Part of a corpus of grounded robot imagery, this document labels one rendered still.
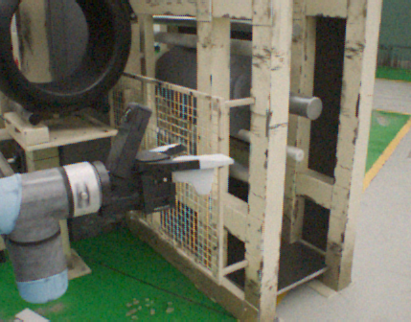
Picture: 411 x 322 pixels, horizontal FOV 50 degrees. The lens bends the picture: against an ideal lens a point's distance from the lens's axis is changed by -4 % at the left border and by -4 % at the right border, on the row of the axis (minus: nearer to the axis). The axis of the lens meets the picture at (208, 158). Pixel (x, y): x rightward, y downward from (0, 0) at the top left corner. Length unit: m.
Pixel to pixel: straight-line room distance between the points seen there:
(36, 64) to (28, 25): 0.17
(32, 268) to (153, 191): 0.21
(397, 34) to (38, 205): 9.99
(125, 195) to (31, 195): 0.15
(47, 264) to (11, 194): 0.12
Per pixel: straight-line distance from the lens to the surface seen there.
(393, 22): 10.42
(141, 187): 0.69
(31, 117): 1.74
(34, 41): 2.09
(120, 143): 0.69
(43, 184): 0.65
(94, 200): 0.66
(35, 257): 0.67
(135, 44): 2.19
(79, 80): 2.05
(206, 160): 0.68
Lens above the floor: 1.30
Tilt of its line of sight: 19 degrees down
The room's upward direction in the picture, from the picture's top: straight up
